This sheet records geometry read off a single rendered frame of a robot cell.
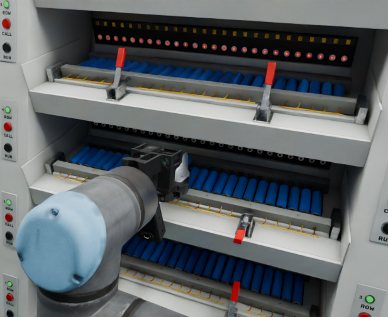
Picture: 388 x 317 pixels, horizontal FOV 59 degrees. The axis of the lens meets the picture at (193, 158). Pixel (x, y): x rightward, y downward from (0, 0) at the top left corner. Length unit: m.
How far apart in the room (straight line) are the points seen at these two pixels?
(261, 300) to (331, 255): 0.18
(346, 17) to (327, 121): 0.15
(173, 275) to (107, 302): 0.34
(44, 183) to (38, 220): 0.41
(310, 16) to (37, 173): 0.59
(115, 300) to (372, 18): 0.49
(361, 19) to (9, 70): 0.62
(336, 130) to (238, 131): 0.15
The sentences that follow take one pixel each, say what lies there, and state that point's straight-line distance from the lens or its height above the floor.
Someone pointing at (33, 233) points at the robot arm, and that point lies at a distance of 0.38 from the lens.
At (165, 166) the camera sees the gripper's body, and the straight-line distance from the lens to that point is 0.53.
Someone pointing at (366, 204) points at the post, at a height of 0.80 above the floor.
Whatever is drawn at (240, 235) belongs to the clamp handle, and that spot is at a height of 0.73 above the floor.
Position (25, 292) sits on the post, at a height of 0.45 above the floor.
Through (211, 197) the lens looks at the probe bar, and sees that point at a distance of 0.63.
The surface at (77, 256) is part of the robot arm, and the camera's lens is 0.35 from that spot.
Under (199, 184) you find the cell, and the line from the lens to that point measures 0.67.
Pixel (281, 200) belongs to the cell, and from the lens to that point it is 0.65.
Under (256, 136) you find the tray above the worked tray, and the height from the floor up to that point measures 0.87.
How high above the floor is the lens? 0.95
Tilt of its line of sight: 13 degrees down
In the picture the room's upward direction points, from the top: 7 degrees clockwise
